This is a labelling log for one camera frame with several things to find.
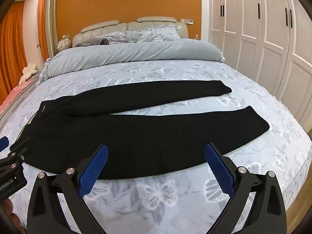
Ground butterfly print pillow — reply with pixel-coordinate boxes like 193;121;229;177
96;31;129;45
127;27;182;44

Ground beige padded headboard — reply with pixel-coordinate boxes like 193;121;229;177
73;17;189;48

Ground black pants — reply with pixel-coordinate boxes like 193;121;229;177
23;80;270;179

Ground wide orange curtain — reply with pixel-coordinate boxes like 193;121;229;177
0;1;27;93

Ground narrow orange curtain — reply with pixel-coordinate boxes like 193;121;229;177
37;0;50;59

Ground white flower plush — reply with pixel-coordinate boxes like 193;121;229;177
21;63;37;84

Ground person's left hand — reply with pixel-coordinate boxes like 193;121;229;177
0;197;15;219

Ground butterfly print bed sheet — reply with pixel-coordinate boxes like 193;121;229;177
0;60;312;234

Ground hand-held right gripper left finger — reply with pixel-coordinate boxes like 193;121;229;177
26;144;109;234

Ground pink blanket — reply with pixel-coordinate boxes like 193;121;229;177
0;77;39;117

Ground grey duvet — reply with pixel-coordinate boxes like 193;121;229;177
39;40;226;83

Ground white wardrobe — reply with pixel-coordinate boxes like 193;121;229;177
208;0;312;132

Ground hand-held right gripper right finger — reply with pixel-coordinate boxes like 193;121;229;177
204;143;287;234

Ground white decorative bouquet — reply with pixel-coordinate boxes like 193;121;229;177
57;35;72;53

